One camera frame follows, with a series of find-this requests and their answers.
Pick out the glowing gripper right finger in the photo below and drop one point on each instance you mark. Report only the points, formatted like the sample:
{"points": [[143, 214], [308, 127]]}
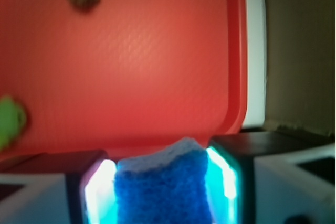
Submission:
{"points": [[271, 177]]}

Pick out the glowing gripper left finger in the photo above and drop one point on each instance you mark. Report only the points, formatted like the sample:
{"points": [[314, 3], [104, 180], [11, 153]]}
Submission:
{"points": [[72, 187]]}

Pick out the blue sponge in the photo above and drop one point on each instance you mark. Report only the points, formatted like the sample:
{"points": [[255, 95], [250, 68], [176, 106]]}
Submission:
{"points": [[168, 186]]}

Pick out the green plush toy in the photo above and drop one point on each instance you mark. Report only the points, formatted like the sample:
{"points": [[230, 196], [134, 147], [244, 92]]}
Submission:
{"points": [[13, 120]]}

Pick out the red plastic tray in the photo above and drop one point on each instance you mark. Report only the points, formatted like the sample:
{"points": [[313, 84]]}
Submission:
{"points": [[129, 76]]}

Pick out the brown cardboard panel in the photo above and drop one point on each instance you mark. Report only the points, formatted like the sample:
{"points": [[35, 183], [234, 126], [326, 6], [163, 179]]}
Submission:
{"points": [[301, 65]]}

